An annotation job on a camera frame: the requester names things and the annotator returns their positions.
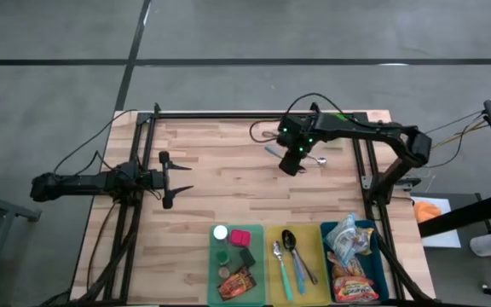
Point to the green lidded spice jar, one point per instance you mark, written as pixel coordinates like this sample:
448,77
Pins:
223,257

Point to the white lidded spice jar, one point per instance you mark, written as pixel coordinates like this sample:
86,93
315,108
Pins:
220,232

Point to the black equipment stand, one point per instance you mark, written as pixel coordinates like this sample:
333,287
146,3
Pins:
463,215

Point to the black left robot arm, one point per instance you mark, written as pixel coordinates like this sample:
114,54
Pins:
83,182

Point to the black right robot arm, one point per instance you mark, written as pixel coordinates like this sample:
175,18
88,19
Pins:
382,140

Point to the orange cloth lump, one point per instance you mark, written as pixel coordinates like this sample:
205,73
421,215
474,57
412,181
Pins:
426,212

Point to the glossy black spoon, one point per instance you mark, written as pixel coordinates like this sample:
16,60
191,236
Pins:
289,239

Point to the dark red snack packet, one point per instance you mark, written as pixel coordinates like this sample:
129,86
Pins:
348,266

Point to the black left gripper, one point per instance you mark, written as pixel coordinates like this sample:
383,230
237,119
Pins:
165,179

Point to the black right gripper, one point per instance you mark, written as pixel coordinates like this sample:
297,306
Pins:
296,134

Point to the black aluminium table frame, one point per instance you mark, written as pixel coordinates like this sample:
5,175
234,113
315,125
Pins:
228,115

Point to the brown orange candy packet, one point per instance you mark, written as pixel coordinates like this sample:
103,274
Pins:
237,284

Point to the blue and white snack packet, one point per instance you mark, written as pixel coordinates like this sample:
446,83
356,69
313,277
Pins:
342,239

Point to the red lidded spice container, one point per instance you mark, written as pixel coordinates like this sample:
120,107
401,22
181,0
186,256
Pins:
239,238

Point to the teal plastic tray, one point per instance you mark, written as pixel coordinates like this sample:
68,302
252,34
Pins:
379,273

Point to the translucent green plastic tray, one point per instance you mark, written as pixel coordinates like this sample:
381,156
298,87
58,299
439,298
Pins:
237,294

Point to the white paper sheet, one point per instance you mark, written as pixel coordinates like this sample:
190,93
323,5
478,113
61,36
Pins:
441,239

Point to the translucent yellow plastic tray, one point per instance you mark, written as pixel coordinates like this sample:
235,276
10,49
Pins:
309,239

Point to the orange noodle packet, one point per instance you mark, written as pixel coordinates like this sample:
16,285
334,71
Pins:
356,291

